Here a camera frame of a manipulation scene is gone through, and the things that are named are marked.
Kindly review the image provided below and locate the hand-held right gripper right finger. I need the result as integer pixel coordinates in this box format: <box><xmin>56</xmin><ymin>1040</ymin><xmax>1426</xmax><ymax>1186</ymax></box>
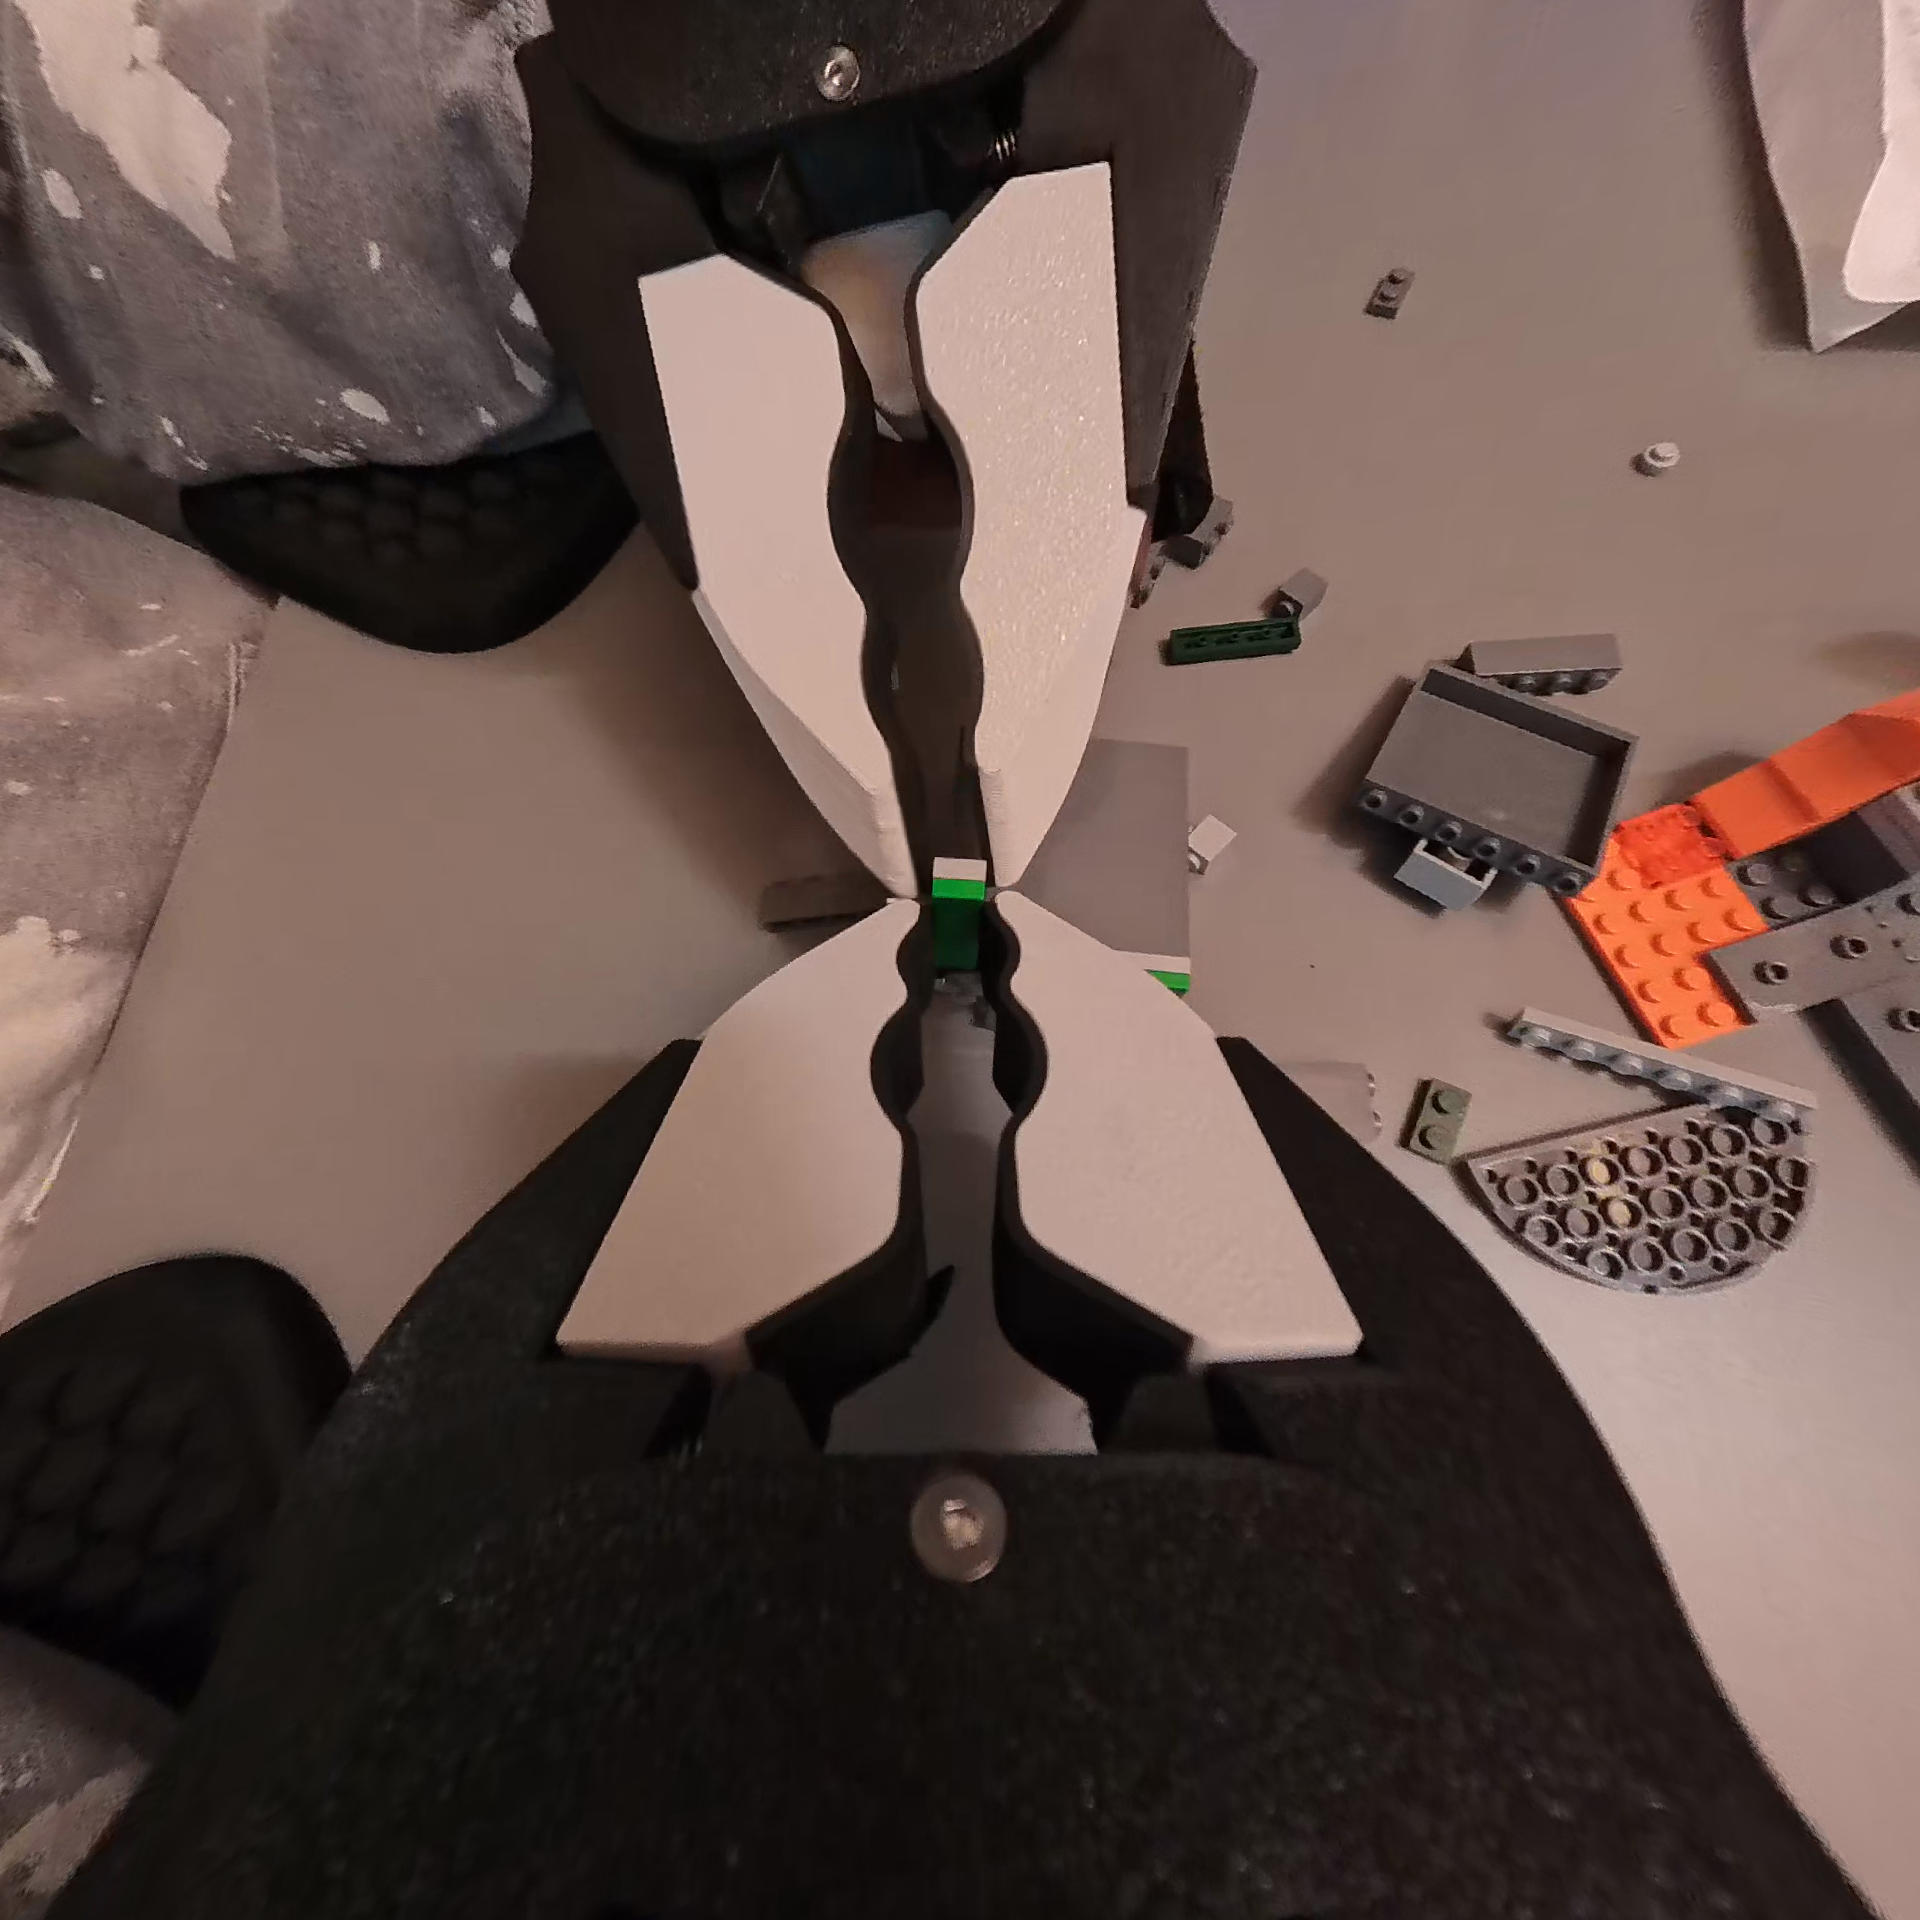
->
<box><xmin>985</xmin><ymin>899</ymin><xmax>1365</xmax><ymax>1394</ymax></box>

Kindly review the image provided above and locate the dark grey half-round lego plate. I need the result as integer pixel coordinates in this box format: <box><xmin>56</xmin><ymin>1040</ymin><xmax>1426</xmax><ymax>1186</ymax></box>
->
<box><xmin>1462</xmin><ymin>1097</ymin><xmax>1818</xmax><ymax>1297</ymax></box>

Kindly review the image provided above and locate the dark grey lego window frame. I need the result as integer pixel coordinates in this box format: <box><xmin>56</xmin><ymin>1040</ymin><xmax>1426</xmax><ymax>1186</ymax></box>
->
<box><xmin>1352</xmin><ymin>666</ymin><xmax>1639</xmax><ymax>889</ymax></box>

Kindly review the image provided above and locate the orange lego slope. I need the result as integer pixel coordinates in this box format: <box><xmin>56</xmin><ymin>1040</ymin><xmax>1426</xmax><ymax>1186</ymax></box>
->
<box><xmin>1687</xmin><ymin>692</ymin><xmax>1920</xmax><ymax>855</ymax></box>

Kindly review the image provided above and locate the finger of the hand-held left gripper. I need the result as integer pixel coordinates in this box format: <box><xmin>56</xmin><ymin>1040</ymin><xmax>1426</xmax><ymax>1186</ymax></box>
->
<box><xmin>907</xmin><ymin>169</ymin><xmax>1158</xmax><ymax>899</ymax></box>
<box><xmin>641</xmin><ymin>249</ymin><xmax>939</xmax><ymax>903</ymax></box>

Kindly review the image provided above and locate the orange lego plate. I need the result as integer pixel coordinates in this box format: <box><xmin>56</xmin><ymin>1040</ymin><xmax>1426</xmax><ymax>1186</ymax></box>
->
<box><xmin>1566</xmin><ymin>817</ymin><xmax>1774</xmax><ymax>1045</ymax></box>

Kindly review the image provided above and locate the white printed paper bag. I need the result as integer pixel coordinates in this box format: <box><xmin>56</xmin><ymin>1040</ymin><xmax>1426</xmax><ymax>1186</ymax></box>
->
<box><xmin>1747</xmin><ymin>0</ymin><xmax>1920</xmax><ymax>359</ymax></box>

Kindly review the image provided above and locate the person's left forearm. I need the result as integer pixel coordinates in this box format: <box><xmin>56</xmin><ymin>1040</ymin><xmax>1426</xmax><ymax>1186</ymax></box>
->
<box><xmin>0</xmin><ymin>0</ymin><xmax>598</xmax><ymax>484</ymax></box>

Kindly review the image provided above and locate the grey lego baseplate build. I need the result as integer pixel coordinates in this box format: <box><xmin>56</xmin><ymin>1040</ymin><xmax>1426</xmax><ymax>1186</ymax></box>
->
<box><xmin>1722</xmin><ymin>784</ymin><xmax>1920</xmax><ymax>1168</ymax></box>

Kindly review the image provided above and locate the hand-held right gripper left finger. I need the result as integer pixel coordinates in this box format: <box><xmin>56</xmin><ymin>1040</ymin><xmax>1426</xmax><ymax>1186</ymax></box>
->
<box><xmin>560</xmin><ymin>899</ymin><xmax>935</xmax><ymax>1390</ymax></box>

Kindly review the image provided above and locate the thin light grey lego plate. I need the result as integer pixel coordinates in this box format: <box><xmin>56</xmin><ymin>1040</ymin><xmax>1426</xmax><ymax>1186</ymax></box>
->
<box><xmin>1506</xmin><ymin>1012</ymin><xmax>1818</xmax><ymax>1117</ymax></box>

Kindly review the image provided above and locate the small grey green lego assembly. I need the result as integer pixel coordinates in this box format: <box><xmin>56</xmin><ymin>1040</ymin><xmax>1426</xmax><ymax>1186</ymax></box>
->
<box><xmin>929</xmin><ymin>735</ymin><xmax>1198</xmax><ymax>1002</ymax></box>

